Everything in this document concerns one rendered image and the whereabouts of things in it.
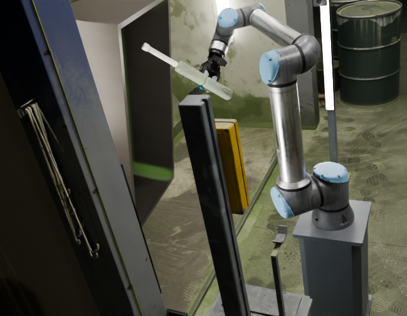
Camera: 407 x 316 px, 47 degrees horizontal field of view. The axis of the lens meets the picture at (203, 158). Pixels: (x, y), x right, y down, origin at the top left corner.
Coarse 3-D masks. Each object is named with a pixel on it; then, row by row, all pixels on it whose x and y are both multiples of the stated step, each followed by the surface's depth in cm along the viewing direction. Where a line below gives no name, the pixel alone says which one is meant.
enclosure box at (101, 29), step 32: (96, 0) 229; (128, 0) 229; (160, 0) 235; (96, 32) 202; (128, 32) 265; (160, 32) 259; (96, 64) 211; (128, 64) 276; (160, 64) 269; (128, 96) 288; (160, 96) 281; (128, 128) 226; (160, 128) 293; (128, 160) 235; (160, 160) 307; (160, 192) 296
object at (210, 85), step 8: (144, 48) 205; (152, 48) 207; (160, 56) 209; (176, 64) 212; (184, 64) 213; (176, 72) 215; (184, 72) 213; (192, 72) 215; (200, 72) 217; (192, 80) 218; (200, 80) 217; (208, 80) 219; (208, 88) 221; (216, 88) 220; (224, 88) 221; (224, 96) 223
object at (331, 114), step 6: (330, 6) 293; (330, 114) 326; (330, 120) 328; (330, 126) 331; (336, 126) 334; (330, 132) 333; (336, 132) 335; (330, 138) 336; (336, 138) 336; (330, 144) 338; (336, 144) 338; (330, 150) 341; (336, 150) 339; (330, 156) 343; (336, 156) 342; (336, 162) 344
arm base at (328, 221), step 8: (320, 208) 210; (344, 208) 207; (312, 216) 217; (320, 216) 211; (328, 216) 209; (336, 216) 208; (344, 216) 208; (352, 216) 212; (320, 224) 212; (328, 224) 209; (336, 224) 208; (344, 224) 209
